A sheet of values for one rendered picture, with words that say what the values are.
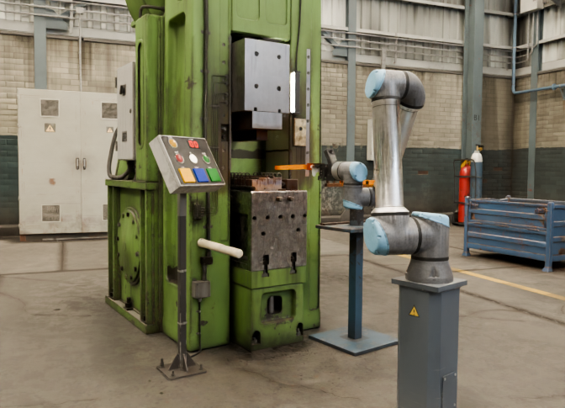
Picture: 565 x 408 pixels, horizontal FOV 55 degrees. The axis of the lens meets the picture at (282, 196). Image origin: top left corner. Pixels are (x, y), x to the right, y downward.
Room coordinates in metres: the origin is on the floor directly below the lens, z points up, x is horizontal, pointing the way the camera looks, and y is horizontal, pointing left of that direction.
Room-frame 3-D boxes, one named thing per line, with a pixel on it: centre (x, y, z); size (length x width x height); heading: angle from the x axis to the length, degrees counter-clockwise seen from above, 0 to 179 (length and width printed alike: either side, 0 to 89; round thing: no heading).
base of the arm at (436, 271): (2.19, -0.60, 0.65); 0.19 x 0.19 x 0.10
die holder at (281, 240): (3.34, 0.16, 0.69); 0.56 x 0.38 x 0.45; 33
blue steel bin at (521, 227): (6.22, -2.81, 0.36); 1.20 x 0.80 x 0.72; 27
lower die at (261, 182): (3.30, 0.20, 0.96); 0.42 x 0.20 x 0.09; 33
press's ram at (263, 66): (3.32, 0.17, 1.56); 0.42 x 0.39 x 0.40; 33
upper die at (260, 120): (3.30, 0.20, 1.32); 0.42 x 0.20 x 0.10; 33
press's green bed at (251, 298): (3.34, 0.16, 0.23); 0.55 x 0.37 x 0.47; 33
